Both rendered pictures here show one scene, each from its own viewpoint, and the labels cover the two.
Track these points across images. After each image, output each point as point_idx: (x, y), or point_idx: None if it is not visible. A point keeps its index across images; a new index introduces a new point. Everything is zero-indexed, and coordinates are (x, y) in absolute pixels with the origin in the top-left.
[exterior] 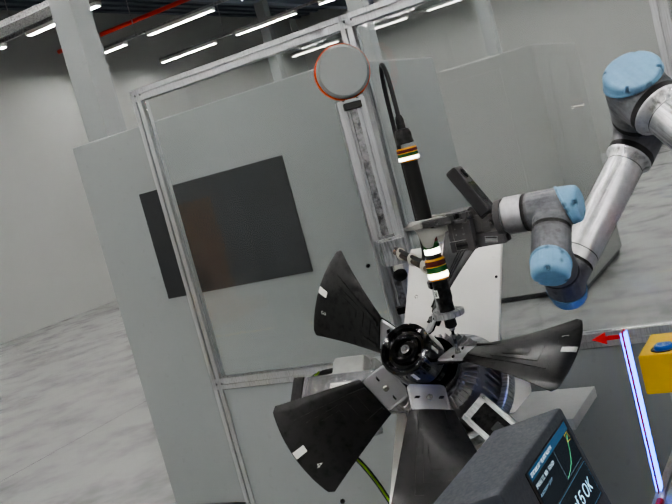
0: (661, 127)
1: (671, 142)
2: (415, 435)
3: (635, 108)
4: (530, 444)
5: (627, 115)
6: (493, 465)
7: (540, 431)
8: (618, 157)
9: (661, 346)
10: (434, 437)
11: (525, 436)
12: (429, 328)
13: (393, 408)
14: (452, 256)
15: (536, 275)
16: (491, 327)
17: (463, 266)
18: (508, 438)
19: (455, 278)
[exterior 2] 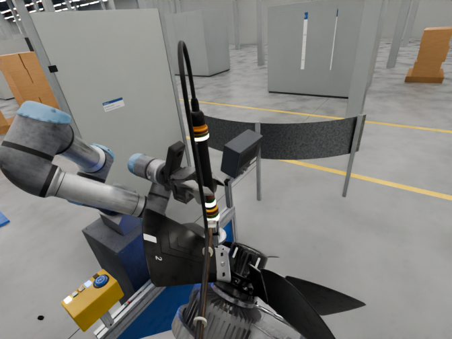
0: (76, 138)
1: (81, 144)
2: None
3: (71, 129)
4: (237, 136)
5: (70, 135)
6: (245, 137)
7: (233, 139)
8: (67, 172)
9: (104, 276)
10: None
11: (236, 140)
12: (227, 264)
13: None
14: (182, 247)
15: None
16: (161, 337)
17: (187, 228)
18: (239, 144)
19: (197, 233)
